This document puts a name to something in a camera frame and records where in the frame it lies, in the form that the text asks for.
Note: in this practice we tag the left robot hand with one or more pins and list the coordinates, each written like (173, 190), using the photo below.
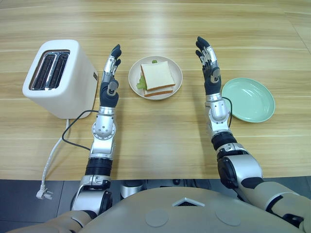
(109, 95)

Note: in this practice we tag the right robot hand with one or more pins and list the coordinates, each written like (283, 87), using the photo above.
(213, 85)

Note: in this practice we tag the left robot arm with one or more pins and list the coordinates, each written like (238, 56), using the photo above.
(102, 145)

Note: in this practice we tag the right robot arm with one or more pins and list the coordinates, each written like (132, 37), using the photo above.
(233, 160)

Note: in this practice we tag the green lettuce leaf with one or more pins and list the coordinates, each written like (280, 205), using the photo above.
(141, 83)

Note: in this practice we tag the green plate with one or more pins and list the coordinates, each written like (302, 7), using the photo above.
(247, 99)

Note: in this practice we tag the beige plate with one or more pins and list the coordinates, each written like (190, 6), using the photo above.
(176, 72)

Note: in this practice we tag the bread slice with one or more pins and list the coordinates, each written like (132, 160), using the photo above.
(159, 92)
(157, 75)

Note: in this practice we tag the cream toaster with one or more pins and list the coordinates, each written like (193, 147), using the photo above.
(60, 80)

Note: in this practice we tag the robot body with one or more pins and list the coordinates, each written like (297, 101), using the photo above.
(184, 211)

